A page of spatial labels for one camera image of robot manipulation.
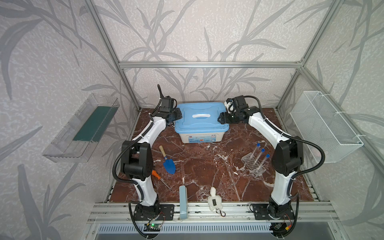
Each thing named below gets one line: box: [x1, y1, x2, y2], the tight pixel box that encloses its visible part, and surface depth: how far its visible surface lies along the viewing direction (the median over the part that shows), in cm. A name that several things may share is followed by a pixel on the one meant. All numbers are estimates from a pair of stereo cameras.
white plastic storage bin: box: [178, 133, 225, 144], surface depth 96 cm
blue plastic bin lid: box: [174, 102, 230, 133], surface depth 92 cm
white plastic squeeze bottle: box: [207, 186, 223, 211], surface depth 76 cm
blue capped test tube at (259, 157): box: [253, 148, 266, 167], surface depth 90 cm
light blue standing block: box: [179, 185, 188, 219], surface depth 74 cm
